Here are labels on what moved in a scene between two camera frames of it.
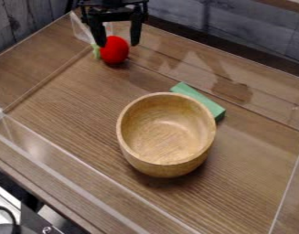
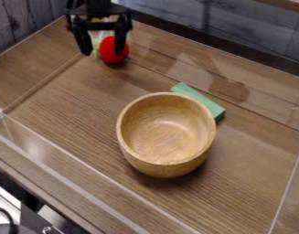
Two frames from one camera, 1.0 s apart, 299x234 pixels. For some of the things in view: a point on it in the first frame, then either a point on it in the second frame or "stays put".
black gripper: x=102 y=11 → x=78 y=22
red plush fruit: x=115 y=51 stays put
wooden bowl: x=165 y=131 stays put
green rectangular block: x=188 y=90 stays put
